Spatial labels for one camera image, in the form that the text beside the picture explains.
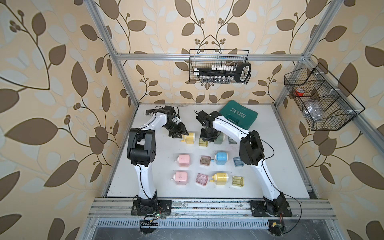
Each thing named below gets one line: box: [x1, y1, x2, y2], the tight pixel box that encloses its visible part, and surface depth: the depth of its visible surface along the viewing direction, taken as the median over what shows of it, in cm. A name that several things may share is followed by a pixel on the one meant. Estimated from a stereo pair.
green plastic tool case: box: [219, 100, 258, 130], surface depth 110 cm
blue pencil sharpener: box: [211, 151, 229, 165], surface depth 86 cm
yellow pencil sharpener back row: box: [180, 132, 196, 145], surface depth 96 cm
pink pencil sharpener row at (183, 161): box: [174, 154, 190, 168], surface depth 86 cm
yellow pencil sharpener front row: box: [209, 172, 229, 185], surface depth 79 cm
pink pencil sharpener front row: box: [170, 171, 188, 185], surface depth 79 cm
